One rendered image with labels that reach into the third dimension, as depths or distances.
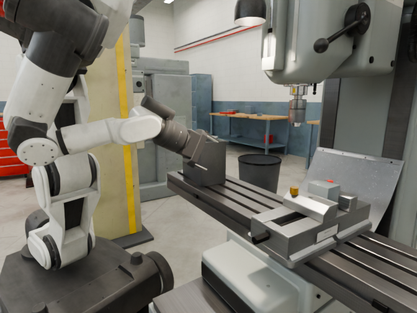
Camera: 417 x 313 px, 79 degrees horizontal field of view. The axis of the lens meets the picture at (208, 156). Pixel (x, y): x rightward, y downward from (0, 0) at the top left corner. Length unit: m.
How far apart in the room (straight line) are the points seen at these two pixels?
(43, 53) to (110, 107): 1.68
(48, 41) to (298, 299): 0.79
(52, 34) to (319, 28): 0.55
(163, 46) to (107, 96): 8.46
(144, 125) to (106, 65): 1.60
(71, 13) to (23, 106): 0.21
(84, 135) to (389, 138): 0.95
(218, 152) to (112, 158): 1.39
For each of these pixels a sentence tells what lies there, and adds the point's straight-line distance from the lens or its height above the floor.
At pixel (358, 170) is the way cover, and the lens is 1.08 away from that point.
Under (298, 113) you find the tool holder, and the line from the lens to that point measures 0.75.
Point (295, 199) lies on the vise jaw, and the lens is 0.72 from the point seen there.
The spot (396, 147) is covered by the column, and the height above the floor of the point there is 1.11.
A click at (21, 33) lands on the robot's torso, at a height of 1.43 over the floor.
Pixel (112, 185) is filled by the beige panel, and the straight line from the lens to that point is 2.35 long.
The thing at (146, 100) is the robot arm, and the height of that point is 1.27.
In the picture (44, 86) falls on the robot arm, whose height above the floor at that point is 1.29.
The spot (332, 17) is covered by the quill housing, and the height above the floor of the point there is 1.45.
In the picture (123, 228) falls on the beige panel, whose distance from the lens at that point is 2.53.
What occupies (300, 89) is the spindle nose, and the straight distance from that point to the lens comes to 0.75.
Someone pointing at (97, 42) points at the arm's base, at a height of 1.37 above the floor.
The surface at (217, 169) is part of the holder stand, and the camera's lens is 1.07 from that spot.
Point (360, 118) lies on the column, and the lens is 1.10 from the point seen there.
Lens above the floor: 1.27
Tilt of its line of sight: 13 degrees down
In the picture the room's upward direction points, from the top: straight up
